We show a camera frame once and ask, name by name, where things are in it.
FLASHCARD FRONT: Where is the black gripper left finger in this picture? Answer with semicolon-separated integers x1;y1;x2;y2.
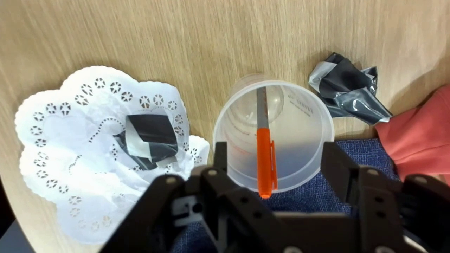
99;141;278;253

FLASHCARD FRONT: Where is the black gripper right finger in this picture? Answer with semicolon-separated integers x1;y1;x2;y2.
320;141;450;253

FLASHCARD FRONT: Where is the orange cloth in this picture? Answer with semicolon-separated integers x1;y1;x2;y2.
372;84;450;188

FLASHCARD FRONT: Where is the orange and grey pen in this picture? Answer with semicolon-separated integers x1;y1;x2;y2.
254;86;279;202

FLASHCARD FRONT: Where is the black crumpled foil wrapper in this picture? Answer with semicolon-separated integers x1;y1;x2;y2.
306;51;393;127
112;113;181;172

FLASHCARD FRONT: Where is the clear plastic cup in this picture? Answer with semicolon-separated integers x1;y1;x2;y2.
211;74;336;196

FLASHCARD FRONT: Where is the white paper doily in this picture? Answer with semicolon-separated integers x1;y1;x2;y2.
12;65;211;247

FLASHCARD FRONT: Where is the blue cloth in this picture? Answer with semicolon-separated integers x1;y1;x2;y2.
170;138;405;253

